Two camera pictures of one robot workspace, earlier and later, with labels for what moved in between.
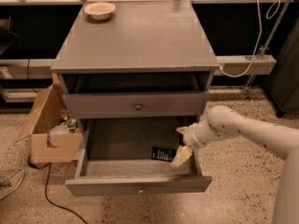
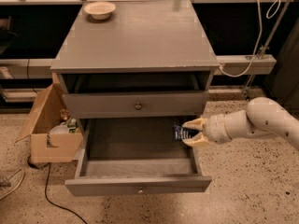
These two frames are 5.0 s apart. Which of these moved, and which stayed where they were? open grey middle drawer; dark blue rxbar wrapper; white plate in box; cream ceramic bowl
Moved: dark blue rxbar wrapper
Stayed: open grey middle drawer; cream ceramic bowl; white plate in box
